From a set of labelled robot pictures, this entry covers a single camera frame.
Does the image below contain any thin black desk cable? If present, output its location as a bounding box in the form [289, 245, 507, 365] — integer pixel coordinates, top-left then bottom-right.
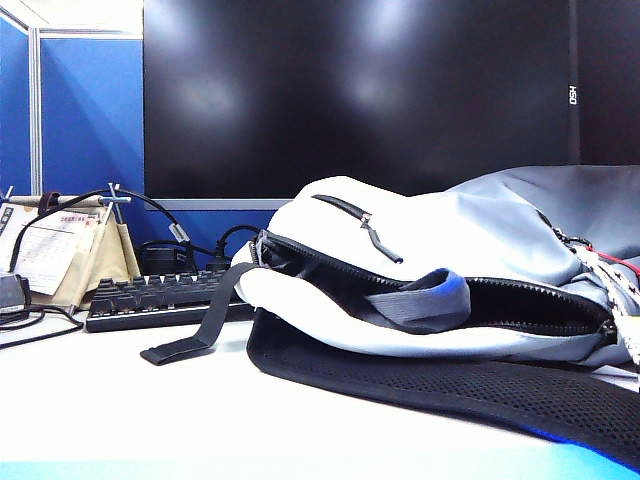
[0, 304, 85, 351]

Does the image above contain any dark gray desk device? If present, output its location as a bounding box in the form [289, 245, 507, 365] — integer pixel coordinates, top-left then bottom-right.
[0, 272, 33, 317]

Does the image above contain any black mechanical keyboard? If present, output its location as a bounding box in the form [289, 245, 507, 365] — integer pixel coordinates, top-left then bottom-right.
[84, 268, 256, 334]

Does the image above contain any large black computer monitor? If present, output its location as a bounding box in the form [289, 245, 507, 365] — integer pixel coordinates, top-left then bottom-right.
[143, 0, 581, 211]

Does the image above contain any gray garment with blue lining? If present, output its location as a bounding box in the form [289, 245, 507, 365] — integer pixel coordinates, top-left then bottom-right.
[363, 268, 472, 335]

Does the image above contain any light gray backpack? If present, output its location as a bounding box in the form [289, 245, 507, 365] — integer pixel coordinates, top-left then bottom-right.
[140, 164, 640, 470]

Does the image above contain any white printed paper sheet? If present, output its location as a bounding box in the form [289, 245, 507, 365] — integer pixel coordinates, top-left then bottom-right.
[0, 202, 100, 296]

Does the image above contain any blue office partition panel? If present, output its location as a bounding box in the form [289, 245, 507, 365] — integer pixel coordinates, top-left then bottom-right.
[0, 10, 281, 271]

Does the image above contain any black power adapter box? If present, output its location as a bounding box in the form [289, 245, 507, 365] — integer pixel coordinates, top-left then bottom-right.
[135, 240, 197, 277]

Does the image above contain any black cable with white tag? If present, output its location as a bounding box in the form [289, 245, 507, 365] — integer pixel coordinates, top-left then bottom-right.
[8, 188, 221, 274]

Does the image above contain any white black patterned lanyard strap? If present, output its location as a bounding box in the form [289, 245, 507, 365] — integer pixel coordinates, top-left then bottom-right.
[569, 243, 640, 374]

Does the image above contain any beige canvas desk organizer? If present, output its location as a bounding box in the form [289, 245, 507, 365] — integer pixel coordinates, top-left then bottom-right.
[0, 182, 142, 310]

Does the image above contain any black monitor with HSO logo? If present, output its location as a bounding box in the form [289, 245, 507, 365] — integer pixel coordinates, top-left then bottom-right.
[568, 0, 640, 166]

